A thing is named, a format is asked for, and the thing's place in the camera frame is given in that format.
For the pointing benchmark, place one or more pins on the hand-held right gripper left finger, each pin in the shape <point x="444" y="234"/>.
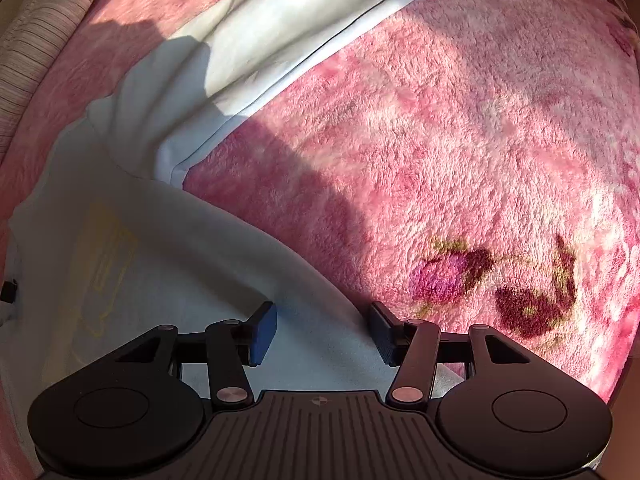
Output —
<point x="264" y="337"/>

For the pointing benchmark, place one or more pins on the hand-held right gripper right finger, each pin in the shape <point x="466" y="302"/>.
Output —
<point x="382" y="332"/>

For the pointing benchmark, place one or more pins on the light blue sweatshirt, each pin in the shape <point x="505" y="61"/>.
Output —
<point x="175" y="260"/>

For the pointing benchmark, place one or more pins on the pink floral blanket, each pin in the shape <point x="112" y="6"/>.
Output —
<point x="450" y="135"/>

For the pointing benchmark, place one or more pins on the striped duvet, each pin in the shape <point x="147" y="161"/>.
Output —
<point x="30" y="60"/>

